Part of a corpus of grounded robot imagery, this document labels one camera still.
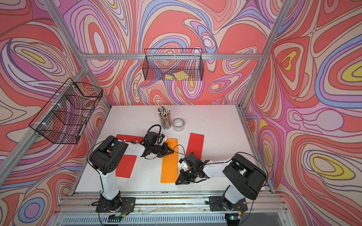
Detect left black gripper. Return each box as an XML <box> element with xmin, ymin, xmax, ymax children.
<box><xmin>150</xmin><ymin>143</ymin><xmax>175</xmax><ymax>158</ymax></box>

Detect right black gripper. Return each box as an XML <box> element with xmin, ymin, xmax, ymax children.
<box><xmin>176</xmin><ymin>167</ymin><xmax>199</xmax><ymax>185</ymax></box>

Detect orange paper sheet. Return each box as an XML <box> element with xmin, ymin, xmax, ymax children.
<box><xmin>160</xmin><ymin>138</ymin><xmax>180</xmax><ymax>184</ymax></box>

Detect red paper sheet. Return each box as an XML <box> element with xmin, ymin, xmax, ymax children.
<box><xmin>116</xmin><ymin>134</ymin><xmax>143</xmax><ymax>179</ymax></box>
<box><xmin>186</xmin><ymin>133</ymin><xmax>205</xmax><ymax>159</ymax></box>

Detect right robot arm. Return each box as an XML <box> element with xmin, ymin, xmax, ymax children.
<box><xmin>175</xmin><ymin>152</ymin><xmax>268</xmax><ymax>212</ymax></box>

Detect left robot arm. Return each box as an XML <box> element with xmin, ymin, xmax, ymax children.
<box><xmin>89</xmin><ymin>132</ymin><xmax>174</xmax><ymax>204</ymax></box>

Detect clear tape roll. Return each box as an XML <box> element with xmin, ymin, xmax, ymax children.
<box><xmin>172</xmin><ymin>118</ymin><xmax>185</xmax><ymax>132</ymax></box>

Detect pencil cup with pencils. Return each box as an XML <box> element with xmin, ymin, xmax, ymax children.
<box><xmin>158</xmin><ymin>105</ymin><xmax>172</xmax><ymax>130</ymax></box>

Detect yellow sticky notes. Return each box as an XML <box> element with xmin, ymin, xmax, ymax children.
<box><xmin>164</xmin><ymin>71</ymin><xmax>189</xmax><ymax>81</ymax></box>

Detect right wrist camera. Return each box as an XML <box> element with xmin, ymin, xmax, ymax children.
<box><xmin>177</xmin><ymin>152</ymin><xmax>203</xmax><ymax>171</ymax></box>

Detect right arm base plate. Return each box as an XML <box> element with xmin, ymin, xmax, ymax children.
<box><xmin>205</xmin><ymin>196</ymin><xmax>248</xmax><ymax>213</ymax></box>

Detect back wall wire basket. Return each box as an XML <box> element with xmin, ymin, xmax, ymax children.
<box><xmin>142</xmin><ymin>48</ymin><xmax>204</xmax><ymax>81</ymax></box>

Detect wall wire basket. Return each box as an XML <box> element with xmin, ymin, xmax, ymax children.
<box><xmin>142</xmin><ymin>48</ymin><xmax>204</xmax><ymax>81</ymax></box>
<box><xmin>29</xmin><ymin>78</ymin><xmax>103</xmax><ymax>144</ymax></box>

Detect left wall wire basket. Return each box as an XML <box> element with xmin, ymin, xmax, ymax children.
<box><xmin>29</xmin><ymin>78</ymin><xmax>103</xmax><ymax>144</ymax></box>

